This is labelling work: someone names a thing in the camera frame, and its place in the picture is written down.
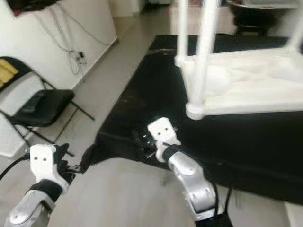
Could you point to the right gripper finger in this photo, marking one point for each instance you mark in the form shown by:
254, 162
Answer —
139, 139

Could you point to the white plastic table top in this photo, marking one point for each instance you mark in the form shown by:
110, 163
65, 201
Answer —
255, 85

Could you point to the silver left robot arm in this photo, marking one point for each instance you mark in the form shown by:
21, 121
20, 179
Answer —
28, 210

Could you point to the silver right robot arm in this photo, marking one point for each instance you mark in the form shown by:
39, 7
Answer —
191, 184

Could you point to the black folding chair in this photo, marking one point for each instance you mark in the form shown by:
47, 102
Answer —
47, 106

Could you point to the yellow foam pad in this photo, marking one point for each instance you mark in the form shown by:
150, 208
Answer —
10, 67
4, 78

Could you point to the beige floor mat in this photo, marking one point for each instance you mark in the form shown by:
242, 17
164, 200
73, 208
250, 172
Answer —
227, 19

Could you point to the black stool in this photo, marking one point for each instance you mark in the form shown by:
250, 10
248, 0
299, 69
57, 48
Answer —
253, 29

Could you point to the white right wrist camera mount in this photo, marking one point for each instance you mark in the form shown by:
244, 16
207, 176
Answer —
163, 130

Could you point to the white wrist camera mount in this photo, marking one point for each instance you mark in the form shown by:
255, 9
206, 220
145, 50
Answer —
163, 130
42, 163

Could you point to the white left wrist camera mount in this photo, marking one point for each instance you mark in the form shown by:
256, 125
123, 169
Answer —
42, 163

